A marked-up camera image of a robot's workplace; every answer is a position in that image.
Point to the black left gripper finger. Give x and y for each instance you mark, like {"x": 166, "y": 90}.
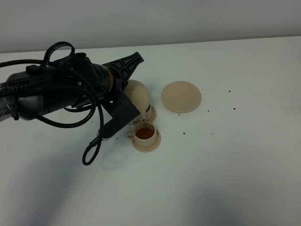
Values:
{"x": 125, "y": 66}

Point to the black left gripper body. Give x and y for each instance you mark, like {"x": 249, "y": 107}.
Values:
{"x": 109, "y": 80}

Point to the beige ceramic teapot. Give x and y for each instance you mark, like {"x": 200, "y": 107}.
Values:
{"x": 139, "y": 95}

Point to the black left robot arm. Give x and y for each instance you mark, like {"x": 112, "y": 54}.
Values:
{"x": 72, "y": 83}

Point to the large beige teapot saucer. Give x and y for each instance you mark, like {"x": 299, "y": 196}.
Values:
{"x": 181, "y": 97}

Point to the far beige teacup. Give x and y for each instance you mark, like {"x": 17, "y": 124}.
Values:
{"x": 150, "y": 113}

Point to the beige teacup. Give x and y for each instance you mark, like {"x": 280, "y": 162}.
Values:
{"x": 150, "y": 113}
{"x": 144, "y": 134}

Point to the far small beige saucer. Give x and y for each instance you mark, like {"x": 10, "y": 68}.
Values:
{"x": 154, "y": 115}

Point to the small beige saucer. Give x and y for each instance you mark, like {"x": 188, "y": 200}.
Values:
{"x": 154, "y": 115}
{"x": 150, "y": 148}

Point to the near beige teacup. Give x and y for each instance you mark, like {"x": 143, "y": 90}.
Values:
{"x": 144, "y": 134}

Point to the near small beige saucer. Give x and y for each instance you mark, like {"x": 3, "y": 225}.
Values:
{"x": 150, "y": 148}

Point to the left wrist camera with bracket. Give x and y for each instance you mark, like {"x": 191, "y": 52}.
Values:
{"x": 122, "y": 111}

